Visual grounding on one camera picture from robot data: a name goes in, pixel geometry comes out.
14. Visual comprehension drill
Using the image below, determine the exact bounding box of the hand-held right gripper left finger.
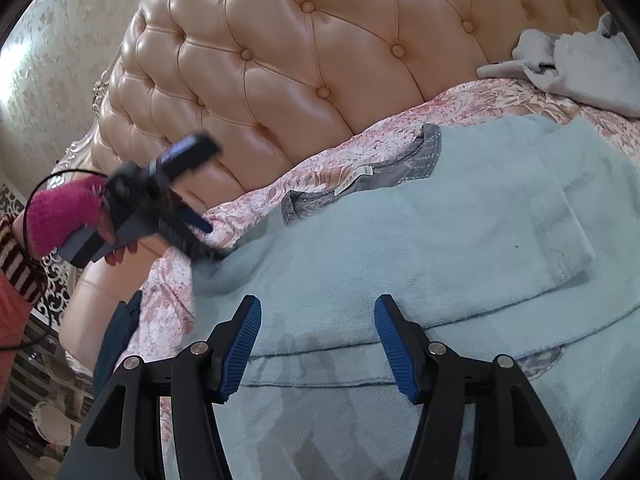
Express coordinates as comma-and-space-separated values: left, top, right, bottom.
65, 294, 263, 480

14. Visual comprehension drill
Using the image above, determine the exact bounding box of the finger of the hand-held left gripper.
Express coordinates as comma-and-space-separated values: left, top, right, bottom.
157, 192, 227, 264
149, 133, 223, 182

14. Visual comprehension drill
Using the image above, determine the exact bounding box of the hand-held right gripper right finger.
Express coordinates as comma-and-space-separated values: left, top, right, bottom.
374, 294, 568, 480

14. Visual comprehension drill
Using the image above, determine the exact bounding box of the light blue shirt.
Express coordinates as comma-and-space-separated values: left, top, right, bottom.
192, 114, 640, 480

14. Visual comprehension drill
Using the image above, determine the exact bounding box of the person's left forearm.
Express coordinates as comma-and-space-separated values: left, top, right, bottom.
0, 212, 48, 306

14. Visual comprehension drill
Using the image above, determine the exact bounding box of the person's left hand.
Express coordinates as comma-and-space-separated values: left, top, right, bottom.
22, 176, 140, 267

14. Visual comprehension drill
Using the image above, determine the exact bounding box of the pink floral blanket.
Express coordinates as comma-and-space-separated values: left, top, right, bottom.
132, 79, 640, 466

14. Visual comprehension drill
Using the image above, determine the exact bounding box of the dark blue cloth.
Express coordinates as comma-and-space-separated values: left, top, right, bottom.
92, 289, 146, 396

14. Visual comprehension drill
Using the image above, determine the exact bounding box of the peach tufted leather sofa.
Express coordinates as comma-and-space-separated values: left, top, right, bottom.
57, 0, 640, 376

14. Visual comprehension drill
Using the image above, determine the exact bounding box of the person's orange top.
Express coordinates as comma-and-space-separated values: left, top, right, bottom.
0, 270, 33, 353

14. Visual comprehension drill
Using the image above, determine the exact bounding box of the dark glossy cabinet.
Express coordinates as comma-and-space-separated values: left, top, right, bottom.
10, 320, 96, 461

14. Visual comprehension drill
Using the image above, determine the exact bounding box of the grey garment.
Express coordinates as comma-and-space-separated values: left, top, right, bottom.
477, 12, 640, 120

